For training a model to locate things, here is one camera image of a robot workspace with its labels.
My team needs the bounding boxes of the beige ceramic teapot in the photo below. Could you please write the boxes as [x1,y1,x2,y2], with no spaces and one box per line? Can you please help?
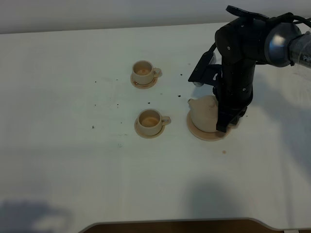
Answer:
[188,95,218,133]

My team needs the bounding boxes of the beige teacup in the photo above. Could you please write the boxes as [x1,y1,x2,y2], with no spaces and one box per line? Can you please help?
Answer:
[136,109,171,135]
[131,60,162,85]

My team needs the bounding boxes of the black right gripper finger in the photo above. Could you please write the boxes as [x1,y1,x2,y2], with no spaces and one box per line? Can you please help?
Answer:
[216,106,237,133]
[230,107,247,126]

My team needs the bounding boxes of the far beige teacup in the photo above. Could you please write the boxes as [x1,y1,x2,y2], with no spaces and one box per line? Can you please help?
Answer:
[131,60,162,85]

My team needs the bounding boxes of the black right camera cable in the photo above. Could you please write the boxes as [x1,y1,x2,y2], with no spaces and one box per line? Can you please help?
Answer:
[281,12,311,29]

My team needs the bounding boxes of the beige teapot saucer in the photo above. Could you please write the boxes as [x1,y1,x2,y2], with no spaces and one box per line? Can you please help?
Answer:
[186,112,231,141]

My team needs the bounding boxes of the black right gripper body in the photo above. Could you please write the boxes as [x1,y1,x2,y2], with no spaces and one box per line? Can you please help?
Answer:
[213,84,253,114]

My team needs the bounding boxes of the near beige cup saucer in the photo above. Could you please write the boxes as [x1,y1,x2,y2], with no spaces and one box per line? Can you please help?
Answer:
[134,120,165,139]

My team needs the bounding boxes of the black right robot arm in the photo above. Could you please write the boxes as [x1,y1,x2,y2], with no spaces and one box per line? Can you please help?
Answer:
[214,6,311,133]

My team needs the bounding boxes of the beige cup saucer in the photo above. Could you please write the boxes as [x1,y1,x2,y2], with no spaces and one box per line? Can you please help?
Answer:
[134,120,165,139]
[130,73,158,89]

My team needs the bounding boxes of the near beige teacup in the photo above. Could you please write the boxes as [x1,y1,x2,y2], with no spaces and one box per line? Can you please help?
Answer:
[136,109,171,135]

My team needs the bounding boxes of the far beige cup saucer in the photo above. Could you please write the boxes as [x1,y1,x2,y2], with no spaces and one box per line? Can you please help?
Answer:
[130,73,158,89]

